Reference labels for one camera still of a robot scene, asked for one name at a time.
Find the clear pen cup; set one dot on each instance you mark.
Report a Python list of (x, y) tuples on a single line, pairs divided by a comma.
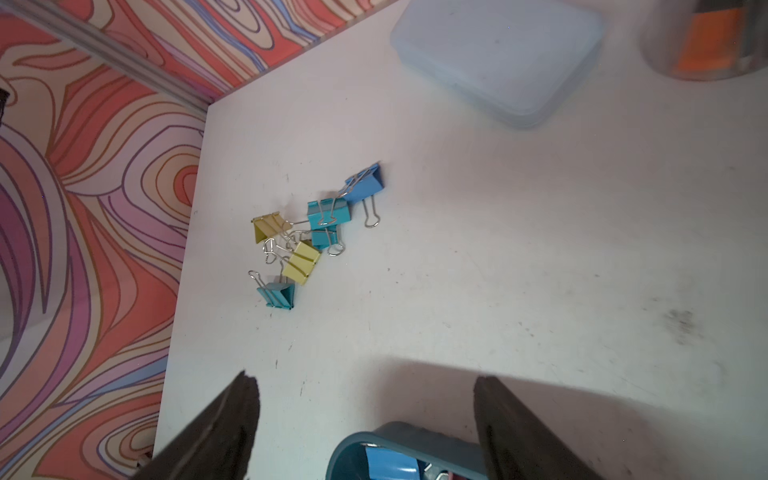
[(706, 40)]

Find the large teal binder clip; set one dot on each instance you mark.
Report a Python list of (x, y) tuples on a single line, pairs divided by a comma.
[(323, 226)]

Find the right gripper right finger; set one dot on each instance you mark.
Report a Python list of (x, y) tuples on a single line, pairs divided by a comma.
[(515, 443)]

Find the dark teal storage tray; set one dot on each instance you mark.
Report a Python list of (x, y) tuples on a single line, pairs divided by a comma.
[(439, 456)]

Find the translucent plastic case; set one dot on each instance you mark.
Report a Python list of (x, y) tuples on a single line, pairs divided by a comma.
[(518, 59)]

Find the blue binder clip top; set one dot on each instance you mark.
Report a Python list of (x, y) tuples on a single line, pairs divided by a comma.
[(362, 188)]

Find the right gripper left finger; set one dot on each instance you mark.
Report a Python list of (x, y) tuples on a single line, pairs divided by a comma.
[(218, 443)]

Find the teal binder clip left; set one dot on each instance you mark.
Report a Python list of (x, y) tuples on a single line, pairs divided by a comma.
[(278, 295)]

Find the yellow binder clip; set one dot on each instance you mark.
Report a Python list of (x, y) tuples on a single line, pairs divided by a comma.
[(297, 264)]

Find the blue binder clip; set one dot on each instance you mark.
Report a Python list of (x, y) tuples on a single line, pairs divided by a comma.
[(386, 464), (362, 188)]

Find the olive binder clip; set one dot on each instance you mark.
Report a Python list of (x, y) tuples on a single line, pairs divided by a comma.
[(270, 226)]

